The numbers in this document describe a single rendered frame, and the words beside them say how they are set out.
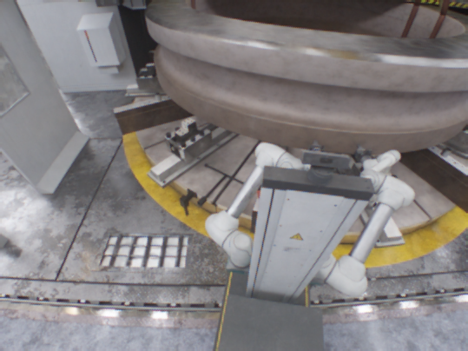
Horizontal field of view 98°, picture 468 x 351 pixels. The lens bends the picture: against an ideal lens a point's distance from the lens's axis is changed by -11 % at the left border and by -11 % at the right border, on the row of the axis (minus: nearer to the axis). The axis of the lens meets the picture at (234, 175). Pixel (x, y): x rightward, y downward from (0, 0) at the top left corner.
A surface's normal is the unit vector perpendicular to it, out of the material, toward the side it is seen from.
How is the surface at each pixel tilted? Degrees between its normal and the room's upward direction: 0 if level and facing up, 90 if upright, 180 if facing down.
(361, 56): 45
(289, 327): 0
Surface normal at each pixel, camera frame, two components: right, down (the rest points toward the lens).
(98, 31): 0.01, 0.73
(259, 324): 0.00, -0.69
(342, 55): -0.14, 0.02
